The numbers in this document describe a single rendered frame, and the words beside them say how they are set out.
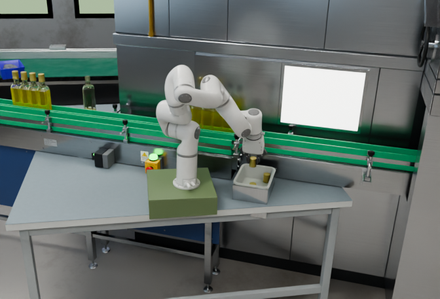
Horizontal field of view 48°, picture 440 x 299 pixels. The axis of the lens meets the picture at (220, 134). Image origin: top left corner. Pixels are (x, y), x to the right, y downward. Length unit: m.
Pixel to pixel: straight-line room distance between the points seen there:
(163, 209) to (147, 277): 0.97
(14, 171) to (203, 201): 1.36
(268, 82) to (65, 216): 1.20
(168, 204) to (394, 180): 1.10
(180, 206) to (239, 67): 0.83
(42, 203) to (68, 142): 0.51
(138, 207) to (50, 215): 0.39
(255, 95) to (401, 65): 0.74
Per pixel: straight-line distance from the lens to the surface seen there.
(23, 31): 5.51
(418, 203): 2.42
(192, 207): 2.22
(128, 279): 3.11
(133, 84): 2.87
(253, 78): 2.60
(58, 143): 2.87
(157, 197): 2.20
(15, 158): 3.12
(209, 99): 1.93
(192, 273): 3.12
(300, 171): 2.55
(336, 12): 2.51
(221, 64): 2.62
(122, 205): 2.34
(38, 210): 2.40
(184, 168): 2.23
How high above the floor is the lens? 1.95
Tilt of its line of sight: 23 degrees down
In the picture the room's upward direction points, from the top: 1 degrees clockwise
